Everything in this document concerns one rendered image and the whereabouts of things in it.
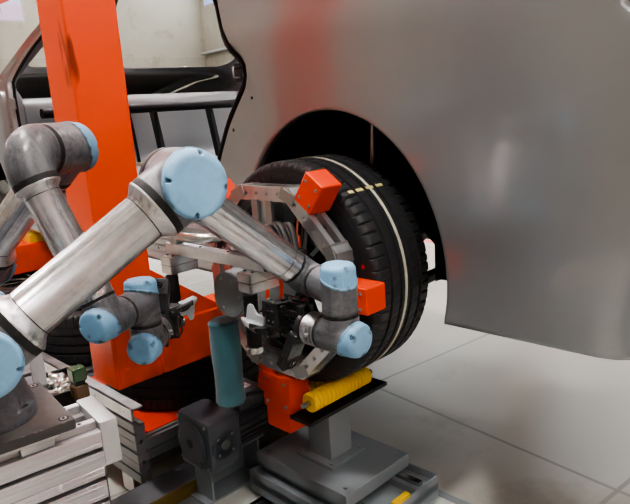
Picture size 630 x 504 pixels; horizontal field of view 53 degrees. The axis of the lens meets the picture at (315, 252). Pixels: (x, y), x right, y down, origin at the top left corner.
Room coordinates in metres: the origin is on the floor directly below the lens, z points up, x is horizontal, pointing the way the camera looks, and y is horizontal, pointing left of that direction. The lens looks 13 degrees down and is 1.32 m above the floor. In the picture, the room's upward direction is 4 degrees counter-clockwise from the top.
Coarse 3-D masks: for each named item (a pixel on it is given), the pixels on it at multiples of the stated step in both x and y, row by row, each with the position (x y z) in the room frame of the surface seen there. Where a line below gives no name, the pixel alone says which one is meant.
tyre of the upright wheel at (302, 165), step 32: (288, 160) 1.78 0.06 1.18; (320, 160) 1.79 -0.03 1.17; (352, 160) 1.83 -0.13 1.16; (352, 192) 1.64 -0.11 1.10; (384, 192) 1.71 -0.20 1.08; (352, 224) 1.59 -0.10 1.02; (384, 224) 1.62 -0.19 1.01; (416, 224) 1.70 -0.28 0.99; (384, 256) 1.58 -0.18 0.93; (416, 256) 1.66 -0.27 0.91; (416, 288) 1.65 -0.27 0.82; (384, 320) 1.57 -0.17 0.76; (416, 320) 1.70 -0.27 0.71
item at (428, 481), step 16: (256, 480) 1.85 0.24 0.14; (272, 480) 1.84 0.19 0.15; (288, 480) 1.82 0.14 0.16; (400, 480) 1.76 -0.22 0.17; (416, 480) 1.73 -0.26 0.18; (432, 480) 1.75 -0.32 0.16; (272, 496) 1.80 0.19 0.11; (288, 496) 1.74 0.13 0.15; (304, 496) 1.74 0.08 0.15; (320, 496) 1.71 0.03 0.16; (368, 496) 1.72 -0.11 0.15; (384, 496) 1.71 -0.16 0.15; (400, 496) 1.66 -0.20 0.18; (416, 496) 1.69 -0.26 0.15; (432, 496) 1.75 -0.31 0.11
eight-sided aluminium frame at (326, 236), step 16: (240, 192) 1.77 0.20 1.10; (256, 192) 1.74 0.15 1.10; (272, 192) 1.68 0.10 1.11; (288, 192) 1.63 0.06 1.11; (304, 224) 1.60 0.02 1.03; (320, 224) 1.58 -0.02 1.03; (320, 240) 1.56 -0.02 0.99; (336, 240) 1.58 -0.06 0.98; (336, 256) 1.52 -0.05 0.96; (352, 256) 1.56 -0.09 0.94; (240, 320) 1.85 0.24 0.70; (240, 336) 1.83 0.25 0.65; (272, 352) 1.79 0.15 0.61; (320, 352) 1.58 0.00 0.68; (272, 368) 1.73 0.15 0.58; (304, 368) 1.62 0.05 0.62; (320, 368) 1.64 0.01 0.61
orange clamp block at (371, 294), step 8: (360, 280) 1.54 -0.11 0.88; (368, 280) 1.53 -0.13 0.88; (360, 288) 1.47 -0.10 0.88; (368, 288) 1.46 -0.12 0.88; (376, 288) 1.48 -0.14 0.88; (384, 288) 1.50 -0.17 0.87; (360, 296) 1.47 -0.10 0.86; (368, 296) 1.46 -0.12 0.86; (376, 296) 1.48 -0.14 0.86; (384, 296) 1.50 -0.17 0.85; (360, 304) 1.47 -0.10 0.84; (368, 304) 1.46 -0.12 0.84; (376, 304) 1.48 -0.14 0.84; (384, 304) 1.50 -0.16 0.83; (360, 312) 1.47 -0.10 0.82; (368, 312) 1.46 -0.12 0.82
